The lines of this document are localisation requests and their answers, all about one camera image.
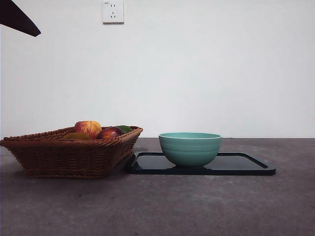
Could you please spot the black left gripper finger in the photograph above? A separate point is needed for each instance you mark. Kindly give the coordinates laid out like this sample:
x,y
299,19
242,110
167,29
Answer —
x,y
14,17

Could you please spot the teal ribbed bowl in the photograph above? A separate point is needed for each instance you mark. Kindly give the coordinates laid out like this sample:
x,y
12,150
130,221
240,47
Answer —
x,y
190,152

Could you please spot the red yellow apple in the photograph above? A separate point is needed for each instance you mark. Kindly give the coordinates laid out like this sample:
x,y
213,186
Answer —
x,y
88,128

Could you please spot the brown wicker basket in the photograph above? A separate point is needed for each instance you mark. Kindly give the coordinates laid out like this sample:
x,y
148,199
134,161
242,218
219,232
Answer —
x,y
61,157

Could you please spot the dark red apple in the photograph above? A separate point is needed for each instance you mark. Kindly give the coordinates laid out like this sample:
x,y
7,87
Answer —
x,y
109,134

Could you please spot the green fruit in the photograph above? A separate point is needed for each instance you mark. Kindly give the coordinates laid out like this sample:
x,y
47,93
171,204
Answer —
x,y
125,128

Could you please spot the dark rectangular tray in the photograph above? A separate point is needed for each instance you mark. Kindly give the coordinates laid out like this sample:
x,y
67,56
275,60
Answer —
x,y
233,166

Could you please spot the white wall socket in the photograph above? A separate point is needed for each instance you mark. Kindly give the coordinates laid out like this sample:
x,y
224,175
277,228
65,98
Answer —
x,y
113,12

